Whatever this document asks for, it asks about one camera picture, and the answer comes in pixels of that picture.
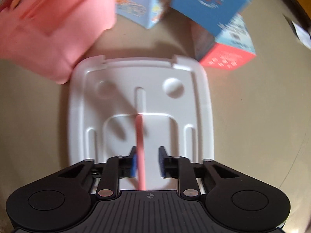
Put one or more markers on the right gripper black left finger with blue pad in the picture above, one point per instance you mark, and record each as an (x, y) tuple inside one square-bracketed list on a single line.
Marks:
[(63, 199)]

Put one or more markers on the red white toy box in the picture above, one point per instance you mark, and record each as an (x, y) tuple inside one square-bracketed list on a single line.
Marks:
[(231, 49)]

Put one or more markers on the pink plastic storage bin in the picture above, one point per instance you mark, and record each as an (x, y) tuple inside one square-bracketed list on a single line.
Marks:
[(48, 37)]

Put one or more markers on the blue white toy box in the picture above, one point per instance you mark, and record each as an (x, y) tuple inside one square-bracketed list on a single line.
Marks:
[(146, 13)]

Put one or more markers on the blue penguin toy box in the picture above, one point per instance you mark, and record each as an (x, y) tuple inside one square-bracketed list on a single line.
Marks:
[(212, 15)]

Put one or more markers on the white paper sheet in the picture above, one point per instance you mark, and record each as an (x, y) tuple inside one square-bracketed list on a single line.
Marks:
[(302, 35)]

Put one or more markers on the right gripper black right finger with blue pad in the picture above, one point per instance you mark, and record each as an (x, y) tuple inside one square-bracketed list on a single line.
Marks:
[(212, 197)]

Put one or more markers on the white lid pink handle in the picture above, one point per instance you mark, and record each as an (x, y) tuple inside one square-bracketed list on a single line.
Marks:
[(167, 101)]

